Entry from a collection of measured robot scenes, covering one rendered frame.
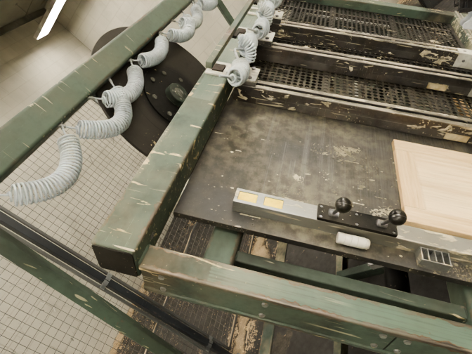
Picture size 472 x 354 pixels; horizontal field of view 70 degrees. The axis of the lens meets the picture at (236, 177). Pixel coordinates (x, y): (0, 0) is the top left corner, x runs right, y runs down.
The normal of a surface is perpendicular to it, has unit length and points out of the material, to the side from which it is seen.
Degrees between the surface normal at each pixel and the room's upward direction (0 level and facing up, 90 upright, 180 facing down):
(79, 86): 90
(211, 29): 90
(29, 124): 90
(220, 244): 50
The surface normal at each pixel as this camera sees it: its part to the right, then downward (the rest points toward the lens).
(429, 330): 0.07, -0.71
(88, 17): -0.21, 0.66
